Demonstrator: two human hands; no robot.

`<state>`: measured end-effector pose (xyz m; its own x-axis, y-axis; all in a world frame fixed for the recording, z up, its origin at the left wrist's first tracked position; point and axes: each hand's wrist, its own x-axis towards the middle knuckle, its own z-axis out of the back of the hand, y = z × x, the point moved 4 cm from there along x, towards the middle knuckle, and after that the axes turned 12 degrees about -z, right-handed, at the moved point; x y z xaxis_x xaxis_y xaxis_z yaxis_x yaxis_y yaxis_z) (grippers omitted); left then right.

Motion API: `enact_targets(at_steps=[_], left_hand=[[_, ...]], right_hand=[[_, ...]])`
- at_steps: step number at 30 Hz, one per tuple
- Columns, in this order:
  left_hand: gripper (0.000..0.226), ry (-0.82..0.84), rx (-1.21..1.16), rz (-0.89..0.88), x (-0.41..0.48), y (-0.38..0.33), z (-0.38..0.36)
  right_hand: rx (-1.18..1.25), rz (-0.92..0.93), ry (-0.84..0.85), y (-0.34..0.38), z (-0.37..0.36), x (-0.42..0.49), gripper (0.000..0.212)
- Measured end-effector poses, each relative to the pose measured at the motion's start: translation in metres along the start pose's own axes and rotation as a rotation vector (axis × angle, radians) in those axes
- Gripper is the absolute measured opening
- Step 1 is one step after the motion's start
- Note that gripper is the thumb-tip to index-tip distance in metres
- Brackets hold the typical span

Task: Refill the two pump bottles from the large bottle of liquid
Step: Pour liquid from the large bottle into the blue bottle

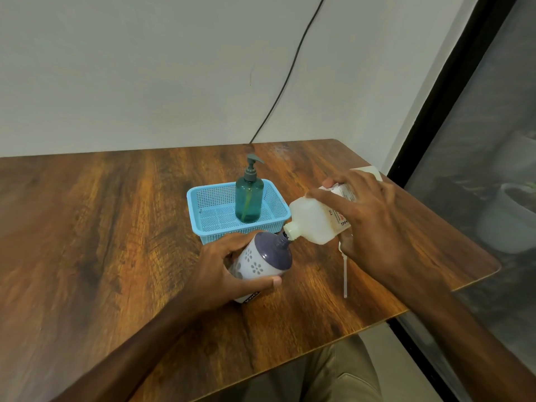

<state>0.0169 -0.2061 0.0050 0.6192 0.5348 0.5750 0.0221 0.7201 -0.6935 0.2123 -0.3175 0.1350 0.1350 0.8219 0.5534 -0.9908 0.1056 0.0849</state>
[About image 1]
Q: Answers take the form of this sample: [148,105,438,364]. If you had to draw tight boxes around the person's right hand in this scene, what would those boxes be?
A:
[305,169,420,286]

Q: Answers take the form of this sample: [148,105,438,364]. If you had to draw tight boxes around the person's left hand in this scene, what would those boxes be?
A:
[184,231,284,315]

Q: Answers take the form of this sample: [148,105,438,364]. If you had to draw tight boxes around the short white pump head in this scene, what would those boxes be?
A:
[338,240,349,299]

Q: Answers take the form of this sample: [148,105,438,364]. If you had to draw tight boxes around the small purple and white bottle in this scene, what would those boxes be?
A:
[228,231,293,304]

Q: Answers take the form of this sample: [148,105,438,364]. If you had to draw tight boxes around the large translucent bottle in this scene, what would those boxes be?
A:
[283,183,359,246]

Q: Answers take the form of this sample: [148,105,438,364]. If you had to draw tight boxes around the blue plastic basket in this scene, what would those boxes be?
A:
[186,179,292,246]

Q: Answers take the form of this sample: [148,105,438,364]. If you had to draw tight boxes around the small dark green bottle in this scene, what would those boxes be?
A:
[234,178,265,224]

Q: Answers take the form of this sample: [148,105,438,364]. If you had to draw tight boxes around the dark green pump head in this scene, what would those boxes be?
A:
[243,154,265,183]

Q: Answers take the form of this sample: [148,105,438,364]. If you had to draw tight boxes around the person's left forearm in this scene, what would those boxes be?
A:
[52,301,202,402]

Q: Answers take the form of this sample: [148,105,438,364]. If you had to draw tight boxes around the person's beige trousers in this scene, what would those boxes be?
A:
[209,334,382,402]

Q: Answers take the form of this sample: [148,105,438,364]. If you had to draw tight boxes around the white plant pot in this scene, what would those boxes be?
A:
[494,131,536,184]
[477,183,536,254]

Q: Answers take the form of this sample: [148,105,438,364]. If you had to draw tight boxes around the black cable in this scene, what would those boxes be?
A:
[249,0,327,145]

